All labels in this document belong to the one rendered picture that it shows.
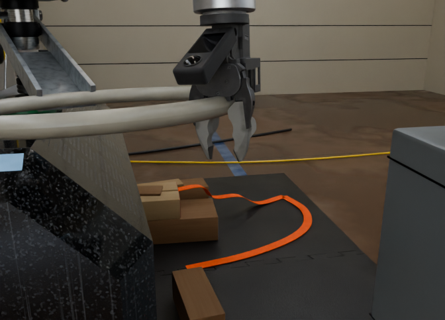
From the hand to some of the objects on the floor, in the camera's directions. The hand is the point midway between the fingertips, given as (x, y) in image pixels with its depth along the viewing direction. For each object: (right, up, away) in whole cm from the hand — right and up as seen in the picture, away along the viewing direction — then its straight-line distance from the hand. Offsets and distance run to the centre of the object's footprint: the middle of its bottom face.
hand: (222, 153), depth 66 cm
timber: (-9, -60, +92) cm, 110 cm away
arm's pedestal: (+56, -81, +28) cm, 102 cm away
